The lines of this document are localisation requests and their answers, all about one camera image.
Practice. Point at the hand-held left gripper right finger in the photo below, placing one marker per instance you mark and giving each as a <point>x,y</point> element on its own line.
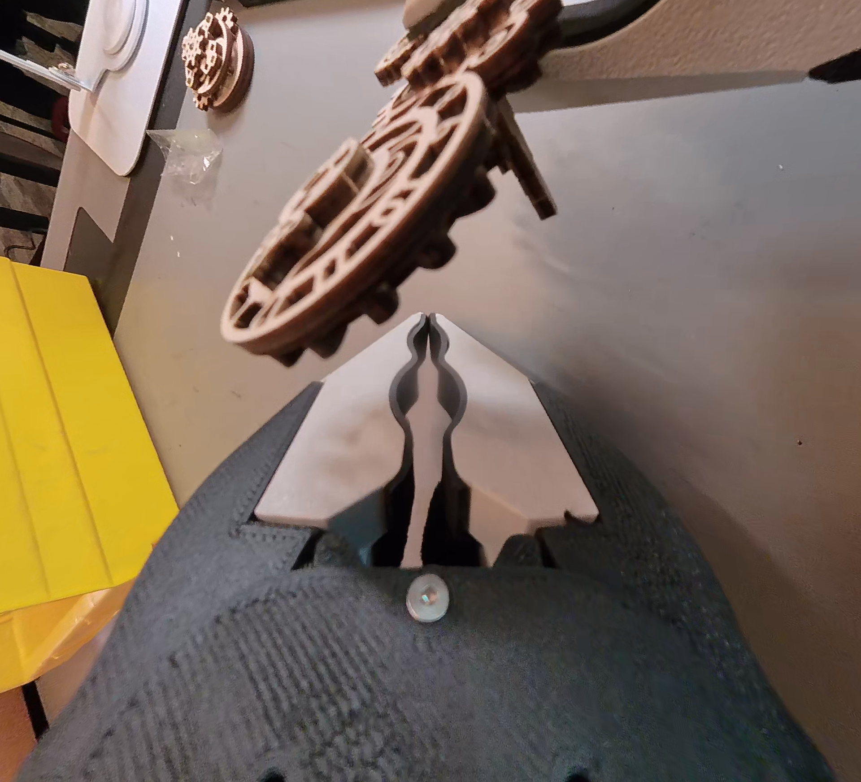
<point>518,452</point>

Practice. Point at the small round wooden gear stack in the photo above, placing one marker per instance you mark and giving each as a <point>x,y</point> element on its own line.
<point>218,59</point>

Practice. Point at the clear plastic bag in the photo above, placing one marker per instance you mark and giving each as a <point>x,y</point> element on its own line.
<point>185,153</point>

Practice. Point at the yellow plastic bin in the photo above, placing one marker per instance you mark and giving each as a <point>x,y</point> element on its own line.
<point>67,459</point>

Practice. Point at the wooden gear assembly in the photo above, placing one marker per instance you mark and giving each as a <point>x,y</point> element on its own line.
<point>464,45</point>

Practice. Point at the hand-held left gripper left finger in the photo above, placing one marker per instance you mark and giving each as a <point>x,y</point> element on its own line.
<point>336,452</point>

